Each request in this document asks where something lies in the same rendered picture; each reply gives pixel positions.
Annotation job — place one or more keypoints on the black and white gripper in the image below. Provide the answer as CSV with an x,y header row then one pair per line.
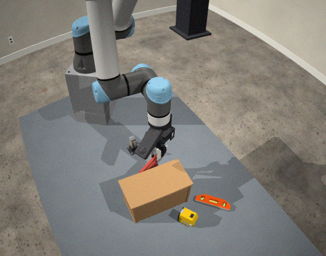
x,y
164,138

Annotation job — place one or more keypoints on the brown wooden cabinet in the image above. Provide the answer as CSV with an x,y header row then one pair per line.
x,y
156,188

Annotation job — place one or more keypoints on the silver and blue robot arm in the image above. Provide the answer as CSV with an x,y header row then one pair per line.
x,y
94,38

